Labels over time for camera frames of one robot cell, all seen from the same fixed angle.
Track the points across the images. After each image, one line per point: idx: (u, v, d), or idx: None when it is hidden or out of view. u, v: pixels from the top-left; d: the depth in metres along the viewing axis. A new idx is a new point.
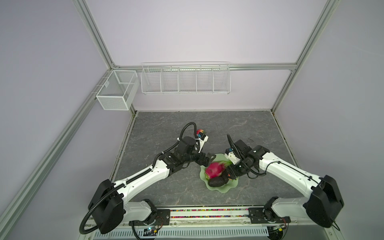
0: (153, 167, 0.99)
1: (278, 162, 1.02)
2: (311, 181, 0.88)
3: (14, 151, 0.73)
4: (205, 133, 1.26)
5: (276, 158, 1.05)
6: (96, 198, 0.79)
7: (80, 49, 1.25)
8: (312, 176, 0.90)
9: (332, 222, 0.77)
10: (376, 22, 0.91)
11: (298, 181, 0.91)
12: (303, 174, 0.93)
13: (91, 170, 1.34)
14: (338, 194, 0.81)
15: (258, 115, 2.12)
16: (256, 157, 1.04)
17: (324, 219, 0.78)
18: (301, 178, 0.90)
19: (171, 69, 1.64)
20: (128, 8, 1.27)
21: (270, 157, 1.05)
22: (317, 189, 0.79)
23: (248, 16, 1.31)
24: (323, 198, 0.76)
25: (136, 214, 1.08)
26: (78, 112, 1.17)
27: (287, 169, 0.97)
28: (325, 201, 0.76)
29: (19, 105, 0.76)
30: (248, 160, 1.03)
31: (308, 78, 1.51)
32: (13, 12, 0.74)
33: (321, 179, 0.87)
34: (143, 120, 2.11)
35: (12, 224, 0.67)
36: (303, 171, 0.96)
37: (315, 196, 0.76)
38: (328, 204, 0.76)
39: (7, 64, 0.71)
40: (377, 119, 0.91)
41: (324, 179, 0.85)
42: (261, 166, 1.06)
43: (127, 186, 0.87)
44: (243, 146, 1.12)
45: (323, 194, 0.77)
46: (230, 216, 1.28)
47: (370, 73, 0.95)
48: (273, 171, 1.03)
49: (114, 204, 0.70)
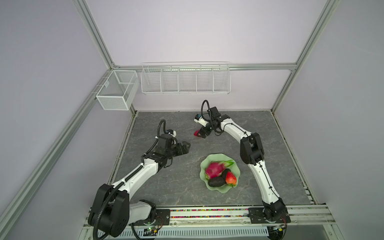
0: (144, 164, 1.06)
1: (230, 123, 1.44)
2: (245, 134, 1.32)
3: (13, 153, 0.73)
4: (173, 130, 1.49)
5: (230, 120, 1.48)
6: (96, 207, 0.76)
7: (80, 49, 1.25)
8: (246, 131, 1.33)
9: (251, 160, 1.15)
10: (376, 22, 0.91)
11: (238, 135, 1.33)
12: (243, 130, 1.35)
13: (91, 170, 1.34)
14: (259, 144, 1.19)
15: (258, 115, 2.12)
16: (219, 120, 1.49)
17: (246, 158, 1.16)
18: (240, 132, 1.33)
19: (171, 69, 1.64)
20: (129, 8, 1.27)
21: (227, 120, 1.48)
22: (245, 138, 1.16)
23: (247, 16, 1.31)
24: (245, 143, 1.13)
25: (138, 212, 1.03)
26: (78, 112, 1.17)
27: (235, 128, 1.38)
28: (247, 146, 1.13)
29: (18, 105, 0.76)
30: (214, 122, 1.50)
31: (308, 78, 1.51)
32: (11, 12, 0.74)
33: (252, 133, 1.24)
34: (142, 120, 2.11)
35: (12, 224, 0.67)
36: (243, 129, 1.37)
37: (241, 141, 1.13)
38: (248, 148, 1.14)
39: (6, 63, 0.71)
40: (377, 119, 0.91)
41: (253, 133, 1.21)
42: (221, 127, 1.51)
43: (127, 182, 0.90)
44: (215, 113, 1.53)
45: (247, 141, 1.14)
46: (230, 216, 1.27)
47: (370, 73, 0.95)
48: (228, 130, 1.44)
49: (121, 199, 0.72)
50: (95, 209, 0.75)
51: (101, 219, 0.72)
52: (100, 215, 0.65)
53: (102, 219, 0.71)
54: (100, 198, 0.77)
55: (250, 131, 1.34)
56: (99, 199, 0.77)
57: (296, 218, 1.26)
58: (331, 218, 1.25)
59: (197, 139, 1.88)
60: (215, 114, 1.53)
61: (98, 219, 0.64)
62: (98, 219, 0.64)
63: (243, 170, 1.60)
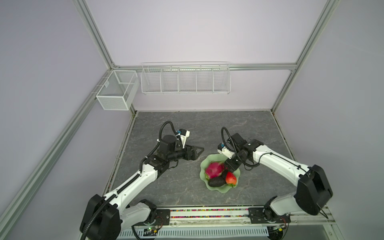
0: (142, 172, 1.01)
1: (270, 153, 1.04)
2: (299, 169, 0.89)
3: (14, 153, 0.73)
4: (186, 129, 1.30)
5: (269, 149, 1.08)
6: (87, 217, 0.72)
7: (80, 49, 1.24)
8: (300, 165, 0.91)
9: (318, 209, 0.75)
10: (375, 22, 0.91)
11: (288, 171, 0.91)
12: (293, 163, 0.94)
13: (91, 171, 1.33)
14: (325, 183, 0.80)
15: (258, 115, 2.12)
16: (250, 149, 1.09)
17: (310, 206, 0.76)
18: (290, 167, 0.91)
19: (171, 69, 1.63)
20: (129, 7, 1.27)
21: (263, 149, 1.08)
22: (303, 176, 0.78)
23: (247, 16, 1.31)
24: (309, 185, 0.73)
25: (134, 218, 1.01)
26: (78, 112, 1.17)
27: (280, 161, 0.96)
28: (311, 188, 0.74)
29: (19, 103, 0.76)
30: (242, 152, 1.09)
31: (308, 77, 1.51)
32: (12, 12, 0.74)
33: (309, 168, 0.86)
34: (143, 120, 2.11)
35: (12, 224, 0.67)
36: (292, 160, 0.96)
37: (302, 183, 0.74)
38: (314, 191, 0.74)
39: (7, 63, 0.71)
40: (377, 119, 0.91)
41: (312, 168, 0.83)
42: (254, 158, 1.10)
43: (119, 195, 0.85)
44: (239, 140, 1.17)
45: (310, 181, 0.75)
46: (230, 216, 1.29)
47: (370, 73, 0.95)
48: (266, 162, 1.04)
49: (110, 215, 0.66)
50: (85, 220, 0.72)
51: (91, 229, 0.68)
52: (90, 225, 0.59)
53: (91, 229, 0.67)
54: (90, 210, 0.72)
55: (308, 165, 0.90)
56: (89, 211, 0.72)
57: (296, 218, 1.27)
58: (331, 218, 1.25)
59: (197, 139, 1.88)
60: (239, 141, 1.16)
61: (86, 230, 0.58)
62: (86, 230, 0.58)
63: (243, 171, 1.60)
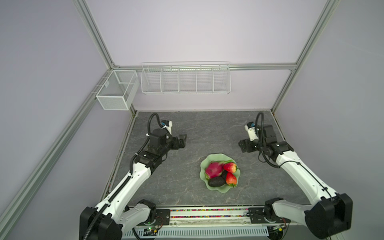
0: (132, 173, 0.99)
1: (297, 162, 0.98)
2: (324, 191, 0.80)
3: (14, 152, 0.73)
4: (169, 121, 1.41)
5: (297, 158, 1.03)
6: (83, 230, 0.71)
7: (80, 49, 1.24)
8: (327, 187, 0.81)
9: (327, 235, 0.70)
10: (376, 22, 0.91)
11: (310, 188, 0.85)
12: (320, 182, 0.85)
13: (91, 170, 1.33)
14: (348, 215, 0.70)
15: (257, 115, 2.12)
16: (276, 150, 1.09)
17: (319, 230, 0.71)
18: (314, 185, 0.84)
19: (171, 69, 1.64)
20: (129, 7, 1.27)
21: (290, 156, 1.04)
22: (327, 200, 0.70)
23: (247, 16, 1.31)
24: (328, 210, 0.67)
25: (135, 220, 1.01)
26: (78, 112, 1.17)
27: (305, 174, 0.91)
28: (329, 215, 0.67)
29: (18, 103, 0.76)
30: (267, 149, 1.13)
31: (308, 77, 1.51)
32: (12, 12, 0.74)
33: (336, 194, 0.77)
34: (143, 120, 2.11)
35: (12, 225, 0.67)
36: (321, 180, 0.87)
37: (321, 205, 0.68)
38: (331, 217, 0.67)
39: (7, 63, 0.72)
40: (378, 119, 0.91)
41: (340, 195, 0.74)
42: (276, 160, 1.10)
43: (111, 203, 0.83)
44: (270, 134, 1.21)
45: (332, 207, 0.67)
46: (230, 216, 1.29)
47: (370, 73, 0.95)
48: (289, 169, 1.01)
49: (106, 225, 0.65)
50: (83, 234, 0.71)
51: None
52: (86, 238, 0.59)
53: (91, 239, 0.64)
54: (85, 223, 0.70)
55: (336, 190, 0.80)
56: (83, 224, 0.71)
57: None
58: None
59: (197, 139, 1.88)
60: (270, 135, 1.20)
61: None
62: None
63: (243, 170, 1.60)
